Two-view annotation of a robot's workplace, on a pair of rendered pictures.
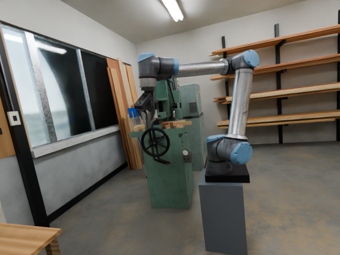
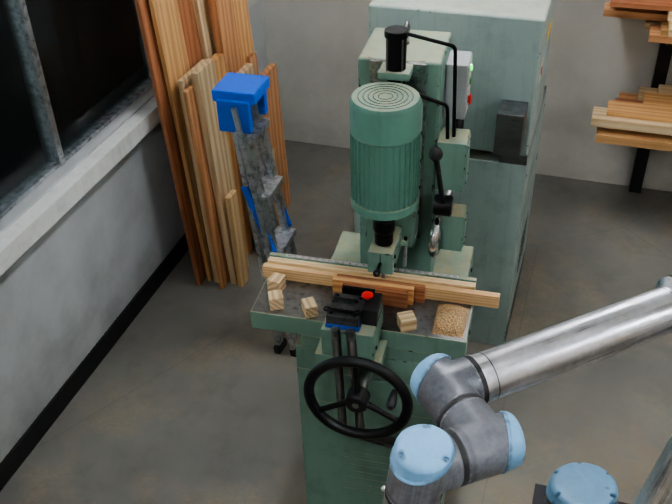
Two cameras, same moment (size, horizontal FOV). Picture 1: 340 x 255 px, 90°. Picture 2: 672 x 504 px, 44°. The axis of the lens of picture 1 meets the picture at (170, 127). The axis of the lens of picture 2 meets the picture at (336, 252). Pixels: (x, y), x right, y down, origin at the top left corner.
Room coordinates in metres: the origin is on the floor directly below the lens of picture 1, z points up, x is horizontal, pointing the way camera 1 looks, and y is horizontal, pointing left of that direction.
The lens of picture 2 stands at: (0.08, 0.18, 2.39)
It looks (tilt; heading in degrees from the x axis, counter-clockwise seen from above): 36 degrees down; 1
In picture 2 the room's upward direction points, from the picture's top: 2 degrees counter-clockwise
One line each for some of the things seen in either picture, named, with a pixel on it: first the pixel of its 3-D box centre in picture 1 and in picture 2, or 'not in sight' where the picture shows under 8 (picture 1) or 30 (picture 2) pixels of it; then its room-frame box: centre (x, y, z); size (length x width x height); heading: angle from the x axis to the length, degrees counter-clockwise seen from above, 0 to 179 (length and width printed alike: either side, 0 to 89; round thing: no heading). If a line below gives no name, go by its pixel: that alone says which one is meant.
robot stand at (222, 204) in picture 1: (222, 208); not in sight; (1.26, -0.34, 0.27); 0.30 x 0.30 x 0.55; 72
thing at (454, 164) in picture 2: (176, 96); (453, 159); (2.09, -0.12, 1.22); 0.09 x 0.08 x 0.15; 166
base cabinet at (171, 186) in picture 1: (171, 168); (388, 395); (2.03, 0.05, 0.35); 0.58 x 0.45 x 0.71; 166
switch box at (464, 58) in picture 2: (175, 82); (457, 84); (2.19, -0.14, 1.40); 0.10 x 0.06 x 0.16; 166
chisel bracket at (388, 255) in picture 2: (162, 116); (385, 251); (1.94, 0.07, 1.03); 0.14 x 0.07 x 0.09; 166
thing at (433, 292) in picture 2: (161, 125); (377, 284); (1.92, 0.09, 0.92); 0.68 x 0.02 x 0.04; 76
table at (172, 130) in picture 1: (157, 131); (359, 321); (1.82, 0.15, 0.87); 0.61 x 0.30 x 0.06; 76
